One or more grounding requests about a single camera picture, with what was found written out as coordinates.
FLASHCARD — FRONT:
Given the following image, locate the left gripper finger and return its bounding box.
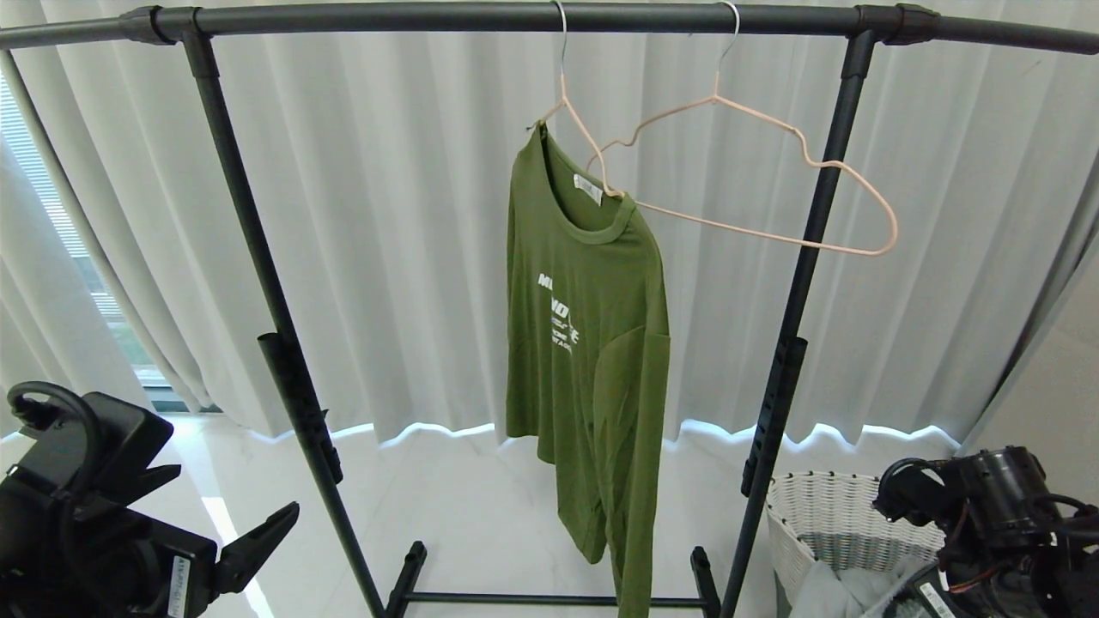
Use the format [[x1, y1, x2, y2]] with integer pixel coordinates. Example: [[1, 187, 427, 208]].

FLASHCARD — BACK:
[[215, 502, 301, 595], [77, 464, 183, 520]]

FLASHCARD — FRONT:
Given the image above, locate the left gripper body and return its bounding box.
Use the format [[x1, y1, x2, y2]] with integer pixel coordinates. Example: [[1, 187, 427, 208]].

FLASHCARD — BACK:
[[0, 489, 220, 618]]

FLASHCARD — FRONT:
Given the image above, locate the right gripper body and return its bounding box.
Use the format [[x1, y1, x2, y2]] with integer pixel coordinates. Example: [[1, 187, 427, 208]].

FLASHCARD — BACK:
[[884, 565, 975, 618]]

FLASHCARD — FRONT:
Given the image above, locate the pale grey garment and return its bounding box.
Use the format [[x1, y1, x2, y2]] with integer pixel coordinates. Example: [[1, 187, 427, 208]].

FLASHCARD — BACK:
[[788, 556, 937, 618]]

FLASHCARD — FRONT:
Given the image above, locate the green long-sleeved shirt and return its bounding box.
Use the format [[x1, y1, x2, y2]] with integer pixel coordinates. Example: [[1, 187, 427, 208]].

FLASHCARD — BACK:
[[505, 120, 672, 618]]

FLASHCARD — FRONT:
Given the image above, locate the pink clothes hanger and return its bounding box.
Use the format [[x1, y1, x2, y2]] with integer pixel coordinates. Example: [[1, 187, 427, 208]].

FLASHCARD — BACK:
[[586, 0, 899, 257], [526, 0, 628, 200]]

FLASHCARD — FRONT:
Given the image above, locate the white laundry basket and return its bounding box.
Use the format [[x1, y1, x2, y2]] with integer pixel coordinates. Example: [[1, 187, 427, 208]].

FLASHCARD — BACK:
[[766, 470, 947, 618]]

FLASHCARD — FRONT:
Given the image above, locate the black clothes rack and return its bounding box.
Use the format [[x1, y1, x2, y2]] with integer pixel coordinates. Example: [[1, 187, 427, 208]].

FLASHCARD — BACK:
[[0, 0, 1099, 618]]

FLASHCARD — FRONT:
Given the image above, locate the window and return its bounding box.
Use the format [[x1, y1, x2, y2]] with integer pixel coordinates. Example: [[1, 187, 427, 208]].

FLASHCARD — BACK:
[[0, 51, 216, 415]]

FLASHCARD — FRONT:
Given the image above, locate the black cable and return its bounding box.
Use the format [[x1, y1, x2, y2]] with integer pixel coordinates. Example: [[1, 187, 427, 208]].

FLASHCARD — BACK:
[[7, 381, 104, 482], [874, 457, 950, 520]]

